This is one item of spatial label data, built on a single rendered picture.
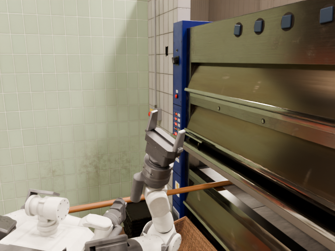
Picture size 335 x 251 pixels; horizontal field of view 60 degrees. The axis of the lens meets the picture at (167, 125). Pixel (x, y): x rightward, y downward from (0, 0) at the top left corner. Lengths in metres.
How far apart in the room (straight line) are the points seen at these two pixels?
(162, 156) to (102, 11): 2.00
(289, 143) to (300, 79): 0.25
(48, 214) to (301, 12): 1.04
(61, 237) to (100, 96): 1.83
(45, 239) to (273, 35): 1.06
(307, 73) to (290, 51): 0.11
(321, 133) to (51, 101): 2.09
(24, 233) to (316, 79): 1.05
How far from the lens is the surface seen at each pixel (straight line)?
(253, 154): 1.34
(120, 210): 1.44
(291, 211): 1.03
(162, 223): 1.04
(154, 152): 0.81
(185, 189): 1.65
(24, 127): 2.66
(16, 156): 2.73
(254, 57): 1.33
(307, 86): 1.12
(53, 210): 0.92
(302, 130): 1.14
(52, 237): 0.97
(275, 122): 1.23
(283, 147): 1.23
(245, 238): 1.59
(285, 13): 1.22
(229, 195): 1.67
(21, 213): 1.25
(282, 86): 1.20
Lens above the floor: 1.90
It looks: 13 degrees down
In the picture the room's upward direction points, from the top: straight up
